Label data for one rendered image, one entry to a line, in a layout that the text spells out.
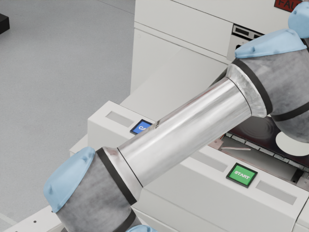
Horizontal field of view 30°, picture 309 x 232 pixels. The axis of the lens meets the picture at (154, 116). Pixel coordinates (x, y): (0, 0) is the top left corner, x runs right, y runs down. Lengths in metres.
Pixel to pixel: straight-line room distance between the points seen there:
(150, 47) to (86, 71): 1.21
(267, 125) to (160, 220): 0.38
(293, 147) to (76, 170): 0.72
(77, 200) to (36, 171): 1.68
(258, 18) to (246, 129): 0.40
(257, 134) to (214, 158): 0.22
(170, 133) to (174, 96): 0.76
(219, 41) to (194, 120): 0.91
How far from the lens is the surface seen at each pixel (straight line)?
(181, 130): 1.00
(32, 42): 3.48
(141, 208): 1.52
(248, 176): 1.34
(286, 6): 1.74
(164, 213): 1.48
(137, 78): 2.16
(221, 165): 1.36
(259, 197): 1.30
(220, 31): 1.88
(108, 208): 0.99
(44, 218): 1.40
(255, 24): 1.81
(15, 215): 2.49
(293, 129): 1.07
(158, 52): 2.04
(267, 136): 1.55
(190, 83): 1.81
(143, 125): 1.42
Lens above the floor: 1.89
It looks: 40 degrees down
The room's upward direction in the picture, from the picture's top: 6 degrees clockwise
